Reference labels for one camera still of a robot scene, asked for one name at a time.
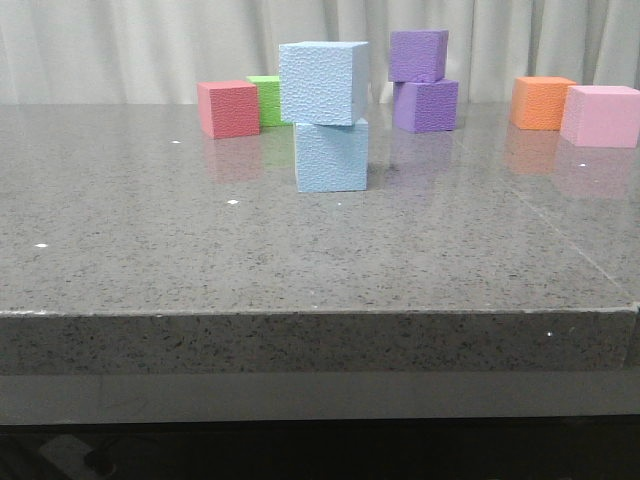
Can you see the light blue foam cube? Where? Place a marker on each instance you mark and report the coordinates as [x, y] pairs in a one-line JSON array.
[[331, 158], [324, 82]]

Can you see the red foam cube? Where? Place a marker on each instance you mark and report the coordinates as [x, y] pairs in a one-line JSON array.
[[228, 109]]

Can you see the green foam cube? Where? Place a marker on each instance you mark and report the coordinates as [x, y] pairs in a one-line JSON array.
[[269, 100]]

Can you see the lower purple foam cube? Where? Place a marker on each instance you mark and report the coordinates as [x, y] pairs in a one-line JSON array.
[[425, 107]]

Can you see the purple foam cube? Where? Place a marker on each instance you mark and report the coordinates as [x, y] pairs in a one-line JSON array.
[[418, 55], [425, 107]]

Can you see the upper purple foam cube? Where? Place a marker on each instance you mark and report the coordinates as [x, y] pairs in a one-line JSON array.
[[418, 55]]

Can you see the far orange foam cube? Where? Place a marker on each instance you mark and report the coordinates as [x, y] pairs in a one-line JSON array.
[[538, 102]]

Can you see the pink foam cube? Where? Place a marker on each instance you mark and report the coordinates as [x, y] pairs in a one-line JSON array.
[[601, 116]]

